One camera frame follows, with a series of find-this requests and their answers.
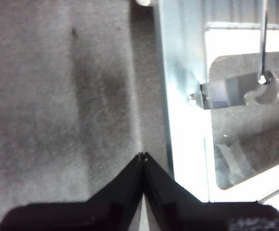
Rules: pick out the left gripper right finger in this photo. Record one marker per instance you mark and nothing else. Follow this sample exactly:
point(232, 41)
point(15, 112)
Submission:
point(202, 216)

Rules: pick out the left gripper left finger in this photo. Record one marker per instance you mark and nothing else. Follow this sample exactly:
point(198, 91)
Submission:
point(81, 216)

